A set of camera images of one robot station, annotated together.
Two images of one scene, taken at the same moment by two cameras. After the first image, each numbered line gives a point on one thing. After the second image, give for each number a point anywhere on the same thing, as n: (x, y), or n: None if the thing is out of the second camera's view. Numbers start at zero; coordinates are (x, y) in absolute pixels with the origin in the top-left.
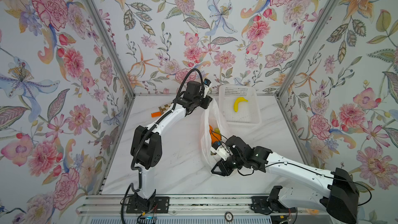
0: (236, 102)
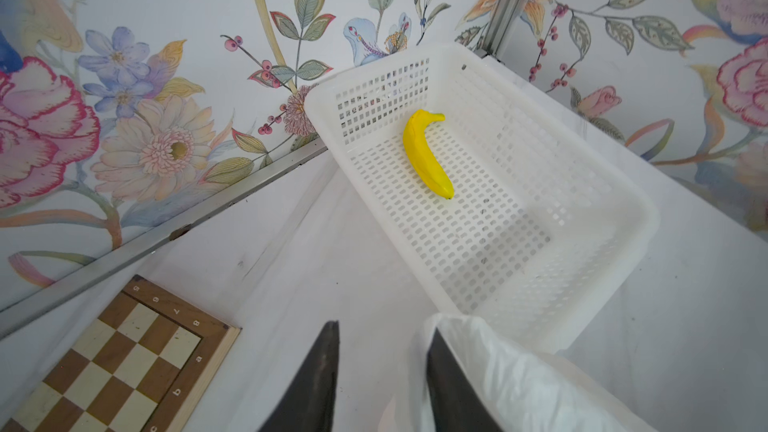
0: (421, 155)
